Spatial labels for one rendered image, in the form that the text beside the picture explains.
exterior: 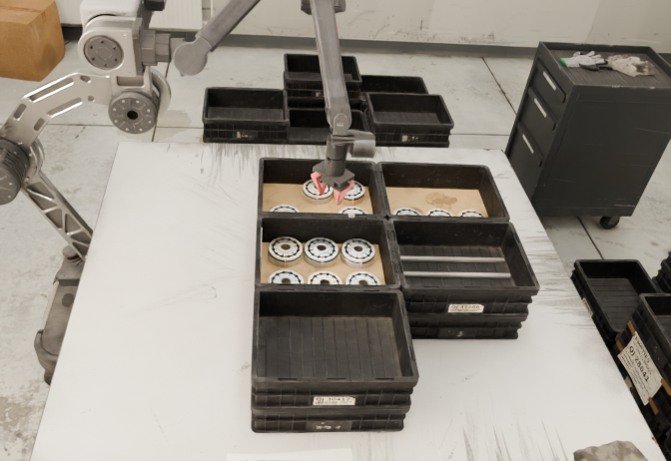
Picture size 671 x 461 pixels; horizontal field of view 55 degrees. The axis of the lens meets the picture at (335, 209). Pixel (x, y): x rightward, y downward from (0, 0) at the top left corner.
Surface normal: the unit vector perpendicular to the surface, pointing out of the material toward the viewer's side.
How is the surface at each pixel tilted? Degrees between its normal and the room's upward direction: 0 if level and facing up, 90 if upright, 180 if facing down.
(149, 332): 0
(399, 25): 90
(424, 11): 90
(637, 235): 0
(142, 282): 0
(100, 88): 90
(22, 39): 89
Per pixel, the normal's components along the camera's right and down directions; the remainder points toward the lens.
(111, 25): 0.09, -0.77
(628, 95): 0.10, 0.64
